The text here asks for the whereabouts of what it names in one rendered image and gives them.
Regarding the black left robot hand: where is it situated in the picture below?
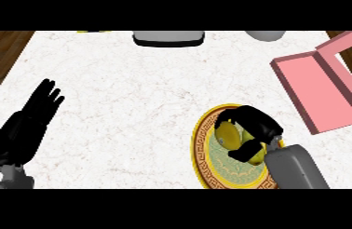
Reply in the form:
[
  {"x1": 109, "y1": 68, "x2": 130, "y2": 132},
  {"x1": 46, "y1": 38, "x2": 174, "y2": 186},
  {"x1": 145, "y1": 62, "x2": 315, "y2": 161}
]
[{"x1": 0, "y1": 78, "x2": 66, "y2": 168}]

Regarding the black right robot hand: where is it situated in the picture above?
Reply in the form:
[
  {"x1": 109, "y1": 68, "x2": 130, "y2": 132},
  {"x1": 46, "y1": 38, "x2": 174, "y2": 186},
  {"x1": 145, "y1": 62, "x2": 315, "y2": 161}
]
[{"x1": 213, "y1": 104, "x2": 284, "y2": 163}]

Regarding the yellow lemon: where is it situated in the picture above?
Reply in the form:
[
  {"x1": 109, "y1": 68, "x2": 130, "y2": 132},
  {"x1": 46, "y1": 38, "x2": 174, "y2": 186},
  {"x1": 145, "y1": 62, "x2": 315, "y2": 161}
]
[{"x1": 214, "y1": 121, "x2": 267, "y2": 166}]

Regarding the pink cardboard box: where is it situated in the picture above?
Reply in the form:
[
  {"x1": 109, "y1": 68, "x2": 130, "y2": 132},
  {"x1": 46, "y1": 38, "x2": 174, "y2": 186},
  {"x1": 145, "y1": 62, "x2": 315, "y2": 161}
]
[{"x1": 269, "y1": 31, "x2": 352, "y2": 136}]

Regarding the ornate yellow-rimmed plate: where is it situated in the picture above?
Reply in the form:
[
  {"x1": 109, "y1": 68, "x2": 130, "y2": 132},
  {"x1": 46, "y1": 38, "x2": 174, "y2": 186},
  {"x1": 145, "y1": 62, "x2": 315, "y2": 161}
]
[{"x1": 189, "y1": 103, "x2": 285, "y2": 190}]

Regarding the grey rounded object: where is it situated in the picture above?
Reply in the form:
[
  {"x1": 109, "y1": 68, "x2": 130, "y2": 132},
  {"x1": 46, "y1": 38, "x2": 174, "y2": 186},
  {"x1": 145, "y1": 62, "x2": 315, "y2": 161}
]
[{"x1": 244, "y1": 31, "x2": 287, "y2": 43}]

